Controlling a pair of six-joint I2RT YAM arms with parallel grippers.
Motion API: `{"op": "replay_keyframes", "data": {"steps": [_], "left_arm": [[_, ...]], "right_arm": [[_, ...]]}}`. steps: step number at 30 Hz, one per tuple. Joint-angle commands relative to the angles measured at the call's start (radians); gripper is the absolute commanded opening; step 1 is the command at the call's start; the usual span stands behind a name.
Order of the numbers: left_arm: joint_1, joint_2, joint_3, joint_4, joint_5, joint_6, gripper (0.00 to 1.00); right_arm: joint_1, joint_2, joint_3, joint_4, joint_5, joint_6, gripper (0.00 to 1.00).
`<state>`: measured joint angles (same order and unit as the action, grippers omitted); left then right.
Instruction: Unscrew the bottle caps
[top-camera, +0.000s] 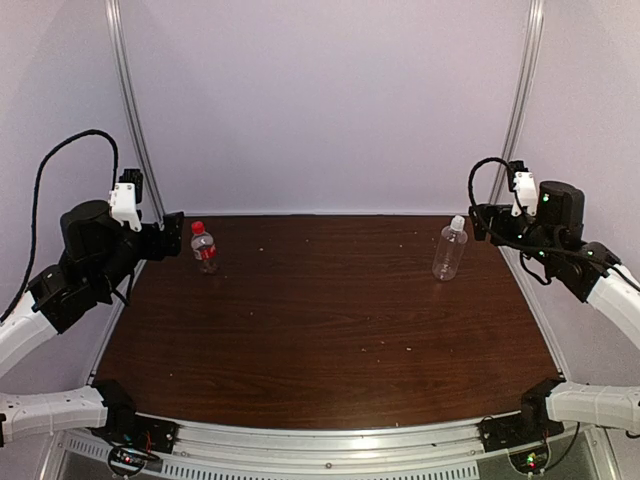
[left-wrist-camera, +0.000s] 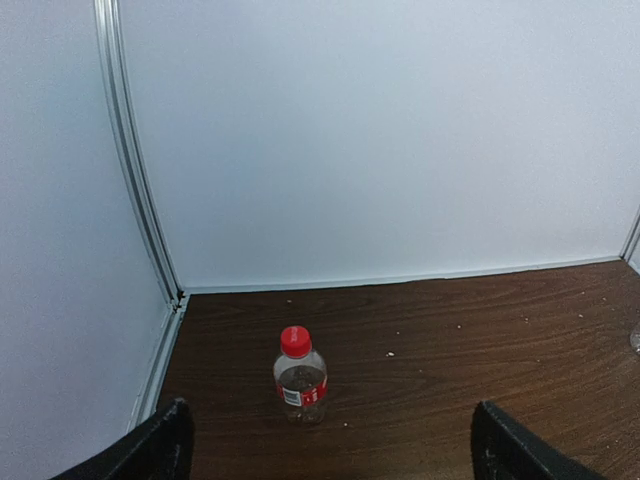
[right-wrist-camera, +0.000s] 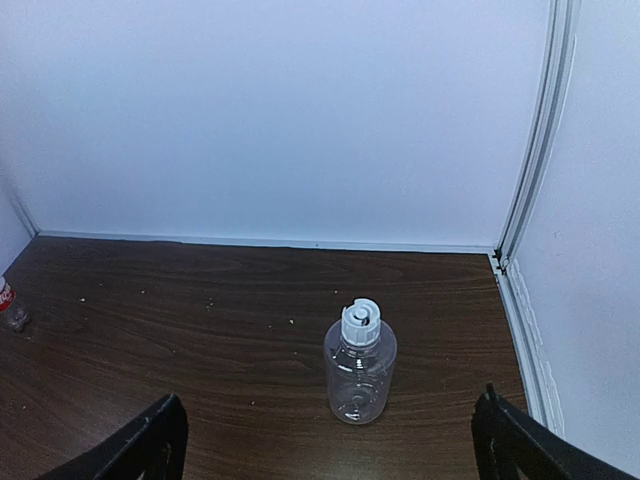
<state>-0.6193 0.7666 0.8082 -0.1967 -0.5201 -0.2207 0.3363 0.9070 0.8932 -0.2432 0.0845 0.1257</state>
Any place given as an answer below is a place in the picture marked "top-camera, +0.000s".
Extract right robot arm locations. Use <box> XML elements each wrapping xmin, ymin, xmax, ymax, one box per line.
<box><xmin>469</xmin><ymin>181</ymin><xmax>639</xmax><ymax>442</ymax></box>

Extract red-label cola bottle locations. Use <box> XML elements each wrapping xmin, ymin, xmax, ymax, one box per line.
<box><xmin>191</xmin><ymin>221</ymin><xmax>218</xmax><ymax>274</ymax></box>

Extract white bottle cap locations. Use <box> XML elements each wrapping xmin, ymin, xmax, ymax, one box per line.
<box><xmin>450</xmin><ymin>215</ymin><xmax>465</xmax><ymax>230</ymax></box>

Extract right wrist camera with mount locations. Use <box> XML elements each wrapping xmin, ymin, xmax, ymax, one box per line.
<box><xmin>508</xmin><ymin>160</ymin><xmax>538</xmax><ymax>217</ymax></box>

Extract front aluminium rail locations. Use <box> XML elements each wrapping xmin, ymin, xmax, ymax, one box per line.
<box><xmin>49</xmin><ymin>399</ymin><xmax>616</xmax><ymax>480</ymax></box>

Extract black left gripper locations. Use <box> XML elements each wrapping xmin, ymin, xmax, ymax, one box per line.
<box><xmin>92</xmin><ymin>210</ymin><xmax>183</xmax><ymax>296</ymax></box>

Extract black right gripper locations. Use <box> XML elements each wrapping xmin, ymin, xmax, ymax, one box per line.
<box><xmin>468</xmin><ymin>203</ymin><xmax>560</xmax><ymax>269</ymax></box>

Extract left aluminium frame post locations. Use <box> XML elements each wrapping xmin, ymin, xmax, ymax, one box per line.
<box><xmin>104</xmin><ymin>0</ymin><xmax>166</xmax><ymax>222</ymax></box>

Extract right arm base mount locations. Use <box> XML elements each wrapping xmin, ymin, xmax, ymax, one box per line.
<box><xmin>477</xmin><ymin>379</ymin><xmax>565</xmax><ymax>476</ymax></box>

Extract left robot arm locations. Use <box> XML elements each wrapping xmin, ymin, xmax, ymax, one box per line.
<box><xmin>1</xmin><ymin>200</ymin><xmax>184</xmax><ymax>444</ymax></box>

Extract clear plastic bottle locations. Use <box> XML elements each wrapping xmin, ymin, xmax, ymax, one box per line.
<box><xmin>432</xmin><ymin>225</ymin><xmax>468</xmax><ymax>282</ymax></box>

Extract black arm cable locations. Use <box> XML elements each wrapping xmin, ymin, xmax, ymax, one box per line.
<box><xmin>0</xmin><ymin>129</ymin><xmax>120</xmax><ymax>321</ymax></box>
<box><xmin>467</xmin><ymin>156</ymin><xmax>640</xmax><ymax>291</ymax></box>

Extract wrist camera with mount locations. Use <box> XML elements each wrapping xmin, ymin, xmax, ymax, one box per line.
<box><xmin>508</xmin><ymin>160</ymin><xmax>538</xmax><ymax>217</ymax></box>
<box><xmin>108</xmin><ymin>169</ymin><xmax>144</xmax><ymax>233</ymax></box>

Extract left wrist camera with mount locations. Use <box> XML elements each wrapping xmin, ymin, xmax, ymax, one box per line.
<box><xmin>108</xmin><ymin>169</ymin><xmax>144</xmax><ymax>233</ymax></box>

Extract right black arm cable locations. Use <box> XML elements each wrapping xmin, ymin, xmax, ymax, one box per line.
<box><xmin>467</xmin><ymin>156</ymin><xmax>640</xmax><ymax>291</ymax></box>

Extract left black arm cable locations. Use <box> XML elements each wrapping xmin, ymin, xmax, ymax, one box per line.
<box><xmin>0</xmin><ymin>129</ymin><xmax>120</xmax><ymax>321</ymax></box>

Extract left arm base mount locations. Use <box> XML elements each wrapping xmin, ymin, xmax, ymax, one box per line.
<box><xmin>89</xmin><ymin>380</ymin><xmax>179</xmax><ymax>479</ymax></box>

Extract right aluminium frame post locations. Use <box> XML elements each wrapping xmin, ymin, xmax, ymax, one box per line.
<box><xmin>489</xmin><ymin>0</ymin><xmax>546</xmax><ymax>206</ymax></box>

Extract aluminium frame post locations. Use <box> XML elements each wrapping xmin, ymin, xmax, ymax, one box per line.
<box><xmin>104</xmin><ymin>0</ymin><xmax>166</xmax><ymax>222</ymax></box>
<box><xmin>489</xmin><ymin>0</ymin><xmax>546</xmax><ymax>206</ymax></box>

